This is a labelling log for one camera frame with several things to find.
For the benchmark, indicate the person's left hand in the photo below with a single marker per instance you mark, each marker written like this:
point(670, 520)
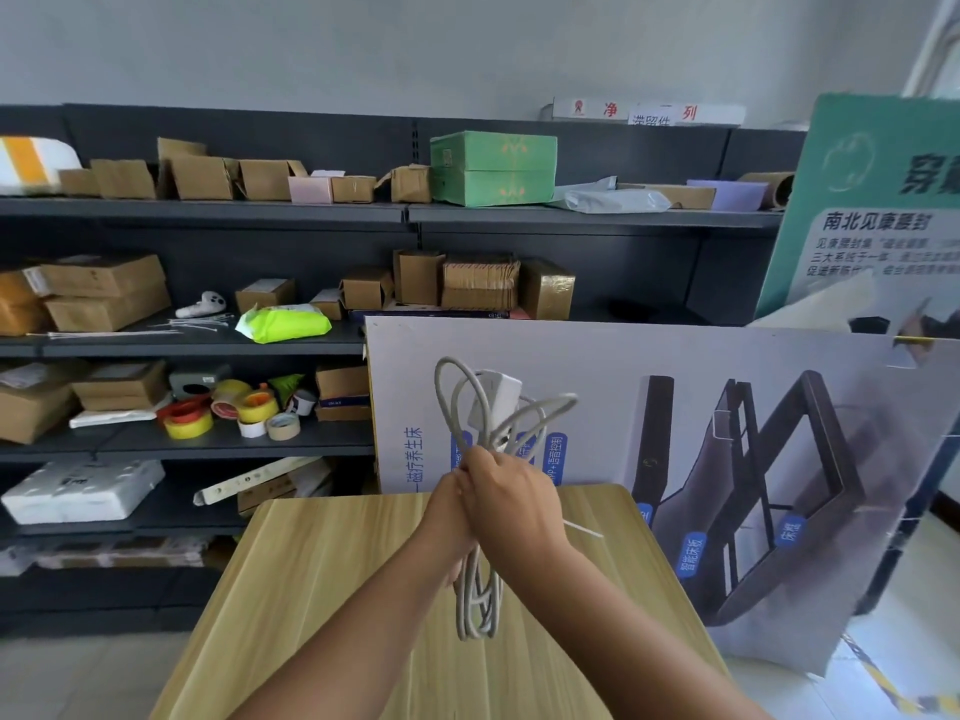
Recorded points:
point(448, 517)

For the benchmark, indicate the person's right hand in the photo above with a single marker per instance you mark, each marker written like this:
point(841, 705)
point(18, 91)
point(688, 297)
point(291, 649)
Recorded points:
point(517, 517)

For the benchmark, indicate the person's left fingers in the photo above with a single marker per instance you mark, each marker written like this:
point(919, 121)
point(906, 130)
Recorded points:
point(454, 575)

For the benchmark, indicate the person's right fingers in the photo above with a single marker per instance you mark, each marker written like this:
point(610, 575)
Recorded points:
point(484, 461)

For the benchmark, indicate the white zip tie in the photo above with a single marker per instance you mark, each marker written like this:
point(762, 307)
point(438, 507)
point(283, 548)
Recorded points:
point(585, 530)

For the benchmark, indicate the person's right forearm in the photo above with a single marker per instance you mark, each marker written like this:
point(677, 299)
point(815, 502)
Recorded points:
point(637, 644)

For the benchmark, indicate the person's left forearm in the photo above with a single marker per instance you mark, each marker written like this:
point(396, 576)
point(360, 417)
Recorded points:
point(337, 637)

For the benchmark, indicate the large bed advert poster board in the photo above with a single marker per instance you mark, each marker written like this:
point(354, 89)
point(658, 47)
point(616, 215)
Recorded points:
point(600, 382)

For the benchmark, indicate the dark blue flat book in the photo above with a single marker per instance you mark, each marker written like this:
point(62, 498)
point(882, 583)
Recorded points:
point(435, 314)

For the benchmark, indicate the brown box with blue band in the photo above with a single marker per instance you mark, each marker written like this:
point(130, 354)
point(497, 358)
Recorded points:
point(343, 393)

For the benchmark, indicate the bundle of flat cardboard sheets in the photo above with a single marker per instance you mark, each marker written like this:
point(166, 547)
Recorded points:
point(480, 283)

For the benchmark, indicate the shiny taped cardboard box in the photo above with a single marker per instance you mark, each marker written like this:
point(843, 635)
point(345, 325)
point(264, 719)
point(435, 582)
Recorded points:
point(547, 290)

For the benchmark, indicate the white printed tape roll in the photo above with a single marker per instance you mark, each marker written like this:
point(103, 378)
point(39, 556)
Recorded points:
point(302, 403)

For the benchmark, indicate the tall brown cardboard box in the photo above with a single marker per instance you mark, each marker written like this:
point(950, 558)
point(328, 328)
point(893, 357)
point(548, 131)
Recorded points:
point(418, 278)

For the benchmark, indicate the tan tape roll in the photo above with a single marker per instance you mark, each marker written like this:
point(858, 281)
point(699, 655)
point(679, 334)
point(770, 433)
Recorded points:
point(285, 427)

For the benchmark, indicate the small brown cardboard box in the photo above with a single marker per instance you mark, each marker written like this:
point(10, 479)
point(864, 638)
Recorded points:
point(328, 303)
point(367, 288)

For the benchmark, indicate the green plastic bag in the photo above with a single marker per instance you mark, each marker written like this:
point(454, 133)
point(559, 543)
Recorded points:
point(285, 386)

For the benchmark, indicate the yellow and orange tape roll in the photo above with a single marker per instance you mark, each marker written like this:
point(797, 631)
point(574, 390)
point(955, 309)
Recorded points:
point(258, 407)

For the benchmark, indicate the small white tape roll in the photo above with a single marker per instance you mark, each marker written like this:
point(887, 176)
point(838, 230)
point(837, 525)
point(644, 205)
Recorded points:
point(251, 428)

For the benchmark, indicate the neon yellow-green packet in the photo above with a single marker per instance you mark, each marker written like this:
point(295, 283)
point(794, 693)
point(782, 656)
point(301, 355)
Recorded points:
point(283, 323)

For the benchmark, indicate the pale yellow tape roll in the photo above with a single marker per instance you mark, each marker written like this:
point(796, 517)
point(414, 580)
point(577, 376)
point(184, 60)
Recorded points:
point(229, 395)

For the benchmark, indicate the small brown labelled box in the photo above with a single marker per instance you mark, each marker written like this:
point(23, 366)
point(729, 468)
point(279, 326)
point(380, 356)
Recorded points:
point(264, 294)

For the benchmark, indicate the white plastic mailing bag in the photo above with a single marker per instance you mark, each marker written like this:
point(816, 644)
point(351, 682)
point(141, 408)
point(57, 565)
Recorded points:
point(607, 200)

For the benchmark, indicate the green cardboard box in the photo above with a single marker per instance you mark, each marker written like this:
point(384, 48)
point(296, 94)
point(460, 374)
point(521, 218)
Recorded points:
point(491, 168)

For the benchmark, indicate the grey box with round hole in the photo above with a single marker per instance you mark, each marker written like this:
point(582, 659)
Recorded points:
point(196, 382)

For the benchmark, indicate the red tape roll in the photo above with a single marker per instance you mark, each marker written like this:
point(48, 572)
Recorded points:
point(180, 409)

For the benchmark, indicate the pale pink small box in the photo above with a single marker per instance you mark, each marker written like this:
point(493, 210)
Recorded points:
point(310, 190)

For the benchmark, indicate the white game controller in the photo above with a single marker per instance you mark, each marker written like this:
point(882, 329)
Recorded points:
point(202, 303)

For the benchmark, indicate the bundle of white zip ties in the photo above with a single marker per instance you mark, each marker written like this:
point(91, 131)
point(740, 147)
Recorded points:
point(187, 322)

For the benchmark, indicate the dark grey metal shelving unit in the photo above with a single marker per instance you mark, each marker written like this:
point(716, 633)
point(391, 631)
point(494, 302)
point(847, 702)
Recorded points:
point(225, 224)

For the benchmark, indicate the clear plastic wrapped bundle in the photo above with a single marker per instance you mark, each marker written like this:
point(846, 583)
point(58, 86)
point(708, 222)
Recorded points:
point(97, 553)

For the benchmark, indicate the lavender flat box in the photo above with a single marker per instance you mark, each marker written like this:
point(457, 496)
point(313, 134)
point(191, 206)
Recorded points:
point(731, 194)

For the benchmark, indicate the medium brown labelled carton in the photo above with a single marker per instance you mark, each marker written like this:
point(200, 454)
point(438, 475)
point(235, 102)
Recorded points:
point(120, 383)

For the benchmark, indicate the white flat envelope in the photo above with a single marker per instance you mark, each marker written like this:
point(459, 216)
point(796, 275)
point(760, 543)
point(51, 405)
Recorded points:
point(112, 418)

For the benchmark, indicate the white wrapped foam package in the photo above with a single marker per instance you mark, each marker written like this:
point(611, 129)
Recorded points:
point(79, 491)

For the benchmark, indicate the white sign with red print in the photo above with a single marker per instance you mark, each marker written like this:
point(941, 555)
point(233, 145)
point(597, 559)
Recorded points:
point(645, 110)

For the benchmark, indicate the brown cardboard tube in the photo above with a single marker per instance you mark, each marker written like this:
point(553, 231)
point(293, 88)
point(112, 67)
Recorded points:
point(776, 188)

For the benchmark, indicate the row of small cardboard boxes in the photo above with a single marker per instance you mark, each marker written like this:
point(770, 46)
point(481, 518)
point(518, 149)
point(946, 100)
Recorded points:
point(199, 179)

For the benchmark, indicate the long brown cardboard box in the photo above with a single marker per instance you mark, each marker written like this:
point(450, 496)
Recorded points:
point(101, 275)
point(105, 311)

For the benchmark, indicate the large brown labelled carton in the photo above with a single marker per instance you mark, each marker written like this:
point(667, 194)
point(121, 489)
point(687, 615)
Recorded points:
point(34, 404)

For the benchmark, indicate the green advert poster board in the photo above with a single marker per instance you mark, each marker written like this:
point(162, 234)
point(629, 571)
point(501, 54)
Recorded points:
point(870, 217)

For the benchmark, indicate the orange-brown taped parcel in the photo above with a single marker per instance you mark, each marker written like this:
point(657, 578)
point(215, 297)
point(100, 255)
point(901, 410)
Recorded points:
point(16, 303)

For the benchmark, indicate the white parcel with orange stripe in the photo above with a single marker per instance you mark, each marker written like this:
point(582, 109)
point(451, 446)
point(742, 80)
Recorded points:
point(34, 164)

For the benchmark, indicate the flat brown box under rail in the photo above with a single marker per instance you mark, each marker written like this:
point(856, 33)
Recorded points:
point(277, 493)

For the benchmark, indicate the long cream metal rail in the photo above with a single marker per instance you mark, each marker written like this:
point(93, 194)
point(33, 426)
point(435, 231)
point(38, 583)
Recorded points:
point(255, 479)

